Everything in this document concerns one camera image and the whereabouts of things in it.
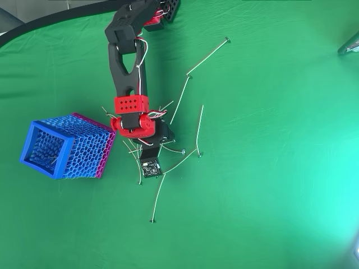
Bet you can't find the blue magenta mesh basket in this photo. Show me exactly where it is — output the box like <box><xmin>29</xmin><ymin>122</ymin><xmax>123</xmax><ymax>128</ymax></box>
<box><xmin>19</xmin><ymin>112</ymin><xmax>117</xmax><ymax>180</ymax></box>

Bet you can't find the black table edge strip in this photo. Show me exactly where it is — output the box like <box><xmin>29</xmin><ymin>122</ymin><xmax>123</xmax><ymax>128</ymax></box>
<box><xmin>0</xmin><ymin>4</ymin><xmax>118</xmax><ymax>49</ymax></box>

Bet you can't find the chrome metal tube stand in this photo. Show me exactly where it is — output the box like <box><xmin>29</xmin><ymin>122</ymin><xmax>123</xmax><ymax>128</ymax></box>
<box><xmin>337</xmin><ymin>31</ymin><xmax>359</xmax><ymax>56</ymax></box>

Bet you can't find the red white wrist cable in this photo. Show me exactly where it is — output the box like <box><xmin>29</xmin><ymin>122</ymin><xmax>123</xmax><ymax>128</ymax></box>
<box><xmin>144</xmin><ymin>110</ymin><xmax>169</xmax><ymax>120</ymax></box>

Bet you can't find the wrist camera board on bracket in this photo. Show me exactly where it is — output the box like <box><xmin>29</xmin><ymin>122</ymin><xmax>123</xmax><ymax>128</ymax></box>
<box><xmin>139</xmin><ymin>144</ymin><xmax>164</xmax><ymax>178</ymax></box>

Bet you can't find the white forearm cable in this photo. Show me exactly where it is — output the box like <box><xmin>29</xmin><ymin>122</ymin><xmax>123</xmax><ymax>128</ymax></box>
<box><xmin>135</xmin><ymin>36</ymin><xmax>149</xmax><ymax>98</ymax></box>

